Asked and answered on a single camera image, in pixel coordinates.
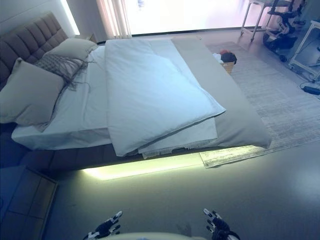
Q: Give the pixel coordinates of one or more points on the tufted grey headboard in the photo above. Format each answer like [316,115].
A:
[30,37]

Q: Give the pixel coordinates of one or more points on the wicker laundry basket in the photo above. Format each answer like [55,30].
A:
[228,68]

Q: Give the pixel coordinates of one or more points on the grey fringed knit cushion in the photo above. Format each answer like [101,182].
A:
[61,65]

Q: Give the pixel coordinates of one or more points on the light grey rug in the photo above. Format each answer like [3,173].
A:
[272,100]

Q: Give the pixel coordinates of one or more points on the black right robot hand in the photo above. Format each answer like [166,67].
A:
[220,226]

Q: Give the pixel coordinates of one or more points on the white duvet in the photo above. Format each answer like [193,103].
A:
[150,95]

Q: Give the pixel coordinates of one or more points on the black power adapter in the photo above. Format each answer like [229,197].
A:
[312,90]

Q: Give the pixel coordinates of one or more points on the large beige pillow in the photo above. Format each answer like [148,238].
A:
[30,95]

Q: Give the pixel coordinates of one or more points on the red garment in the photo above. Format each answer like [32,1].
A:
[225,52]

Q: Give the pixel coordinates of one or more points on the white garment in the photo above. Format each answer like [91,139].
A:
[217,58]

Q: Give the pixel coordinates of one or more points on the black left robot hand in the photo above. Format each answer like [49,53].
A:
[106,225]

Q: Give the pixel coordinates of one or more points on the dark brown bed frame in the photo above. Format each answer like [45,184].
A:
[62,160]

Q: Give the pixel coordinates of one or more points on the vertical wall light strip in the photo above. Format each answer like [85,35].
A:
[71,17]

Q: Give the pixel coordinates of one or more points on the light wooden nightstand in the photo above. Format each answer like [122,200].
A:
[88,38]

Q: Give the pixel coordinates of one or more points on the white metal cart frame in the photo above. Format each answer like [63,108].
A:
[252,17]

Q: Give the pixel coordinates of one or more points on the black garment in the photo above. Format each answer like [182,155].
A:
[228,57]

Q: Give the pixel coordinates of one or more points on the small beige pillow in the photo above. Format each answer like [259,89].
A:
[71,47]

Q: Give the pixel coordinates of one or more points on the white metal rack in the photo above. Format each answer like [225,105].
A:
[306,50]

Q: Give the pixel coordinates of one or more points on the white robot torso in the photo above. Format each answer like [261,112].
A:
[155,236]

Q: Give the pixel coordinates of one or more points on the striped sheer curtain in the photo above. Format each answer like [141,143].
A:
[113,17]

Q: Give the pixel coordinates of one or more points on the dark wooden nightstand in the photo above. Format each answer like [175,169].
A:
[27,200]

